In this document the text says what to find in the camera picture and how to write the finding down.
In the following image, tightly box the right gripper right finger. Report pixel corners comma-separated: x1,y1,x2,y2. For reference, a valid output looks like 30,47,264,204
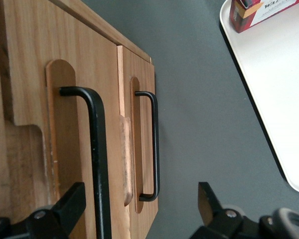
189,181,245,239

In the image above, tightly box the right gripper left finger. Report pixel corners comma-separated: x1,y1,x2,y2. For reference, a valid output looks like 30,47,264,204
26,181,87,239

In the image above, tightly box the thick black drawer handle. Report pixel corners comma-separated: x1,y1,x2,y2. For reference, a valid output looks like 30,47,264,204
59,86,113,239

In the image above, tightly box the wooden drawer with notch above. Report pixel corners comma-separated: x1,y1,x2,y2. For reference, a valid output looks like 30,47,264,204
0,0,127,239

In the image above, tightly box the wooden two-drawer cabinet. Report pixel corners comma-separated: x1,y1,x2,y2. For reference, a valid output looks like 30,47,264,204
0,0,160,239

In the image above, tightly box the wooden drawer without notch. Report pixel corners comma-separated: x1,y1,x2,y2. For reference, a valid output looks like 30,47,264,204
116,45,160,239

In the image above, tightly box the beige plastic tray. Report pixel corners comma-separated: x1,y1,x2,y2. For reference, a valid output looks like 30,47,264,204
219,0,299,195

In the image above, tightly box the red cookie box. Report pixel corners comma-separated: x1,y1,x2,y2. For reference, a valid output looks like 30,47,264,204
229,0,299,35

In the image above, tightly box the thin black drawer handle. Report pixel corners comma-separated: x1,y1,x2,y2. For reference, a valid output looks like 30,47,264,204
134,91,161,203

